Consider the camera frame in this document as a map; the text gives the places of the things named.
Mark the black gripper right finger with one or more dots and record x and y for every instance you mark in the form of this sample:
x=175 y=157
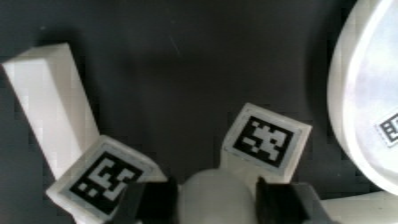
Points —
x=287 y=203

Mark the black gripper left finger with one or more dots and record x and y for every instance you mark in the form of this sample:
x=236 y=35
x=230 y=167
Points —
x=148 y=203

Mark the white cross table base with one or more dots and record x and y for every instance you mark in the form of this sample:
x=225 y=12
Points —
x=262 y=150

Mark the white round table top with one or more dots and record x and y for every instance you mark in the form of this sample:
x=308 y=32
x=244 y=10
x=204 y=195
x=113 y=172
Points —
x=363 y=90

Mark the white left fence bar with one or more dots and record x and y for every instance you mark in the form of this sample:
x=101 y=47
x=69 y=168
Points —
x=47 y=84

